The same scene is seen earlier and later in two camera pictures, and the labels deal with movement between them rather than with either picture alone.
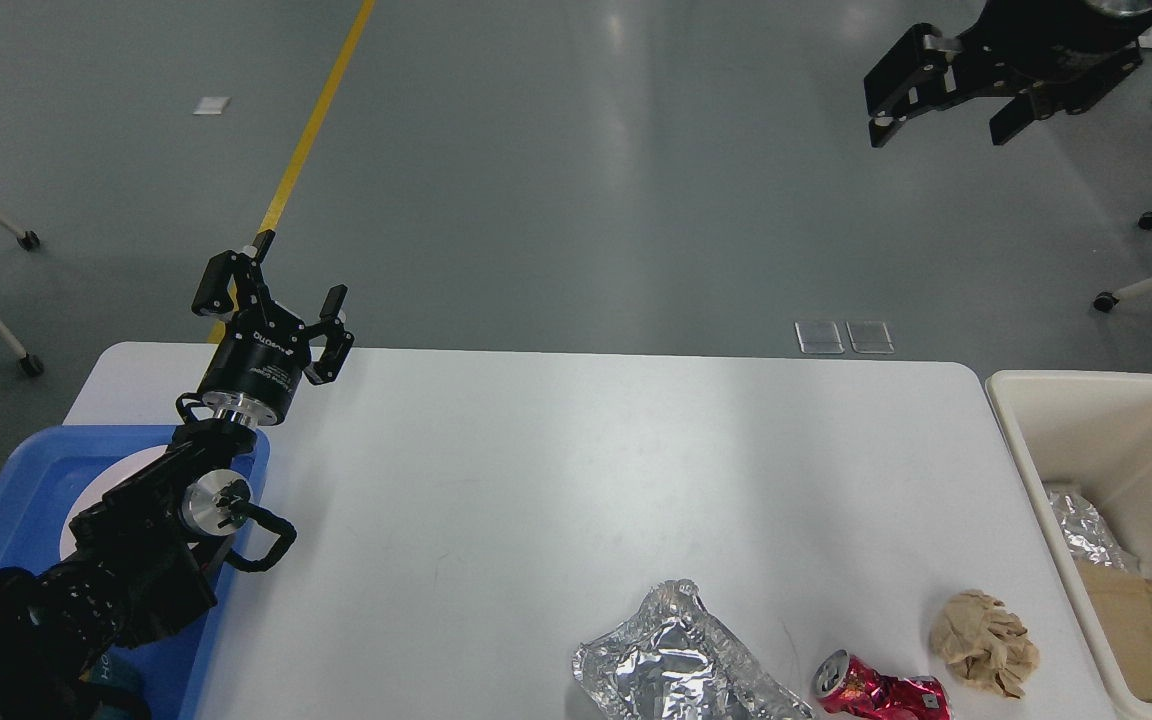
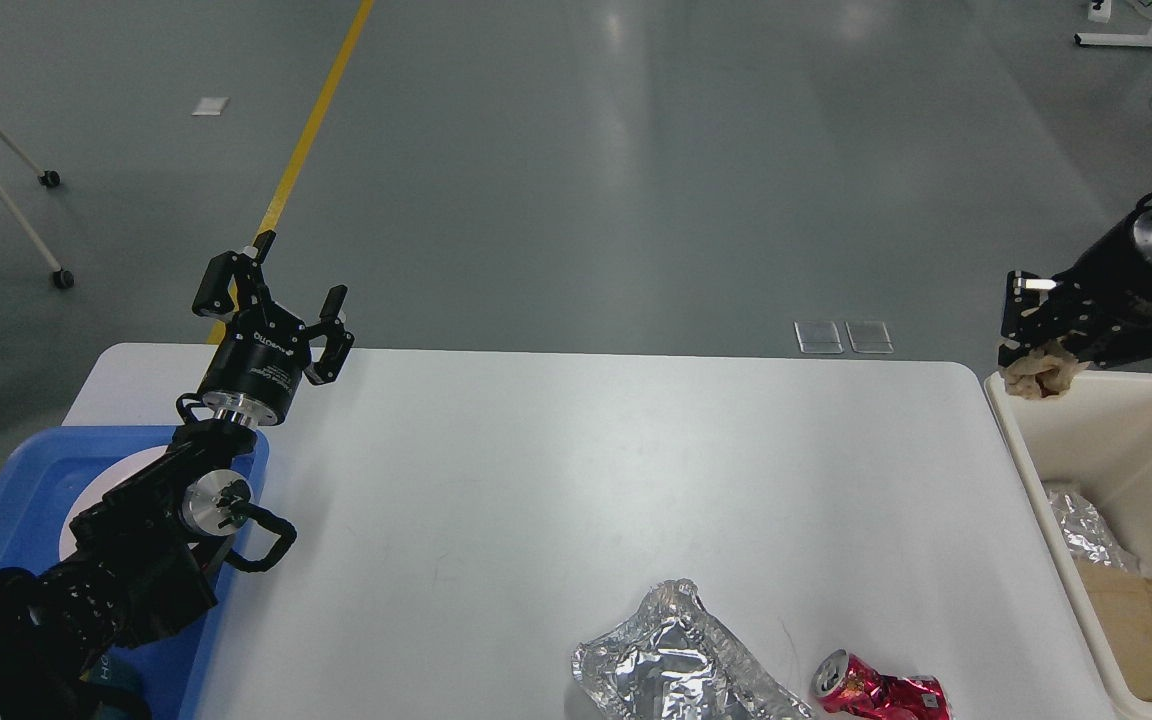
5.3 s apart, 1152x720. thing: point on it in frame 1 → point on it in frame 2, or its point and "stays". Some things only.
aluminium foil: (1089, 535) stays
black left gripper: (257, 369) stays
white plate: (107, 481) stays
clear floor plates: (869, 337) stays
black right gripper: (1064, 53) → (1142, 273)
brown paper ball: (984, 643) → (1047, 372)
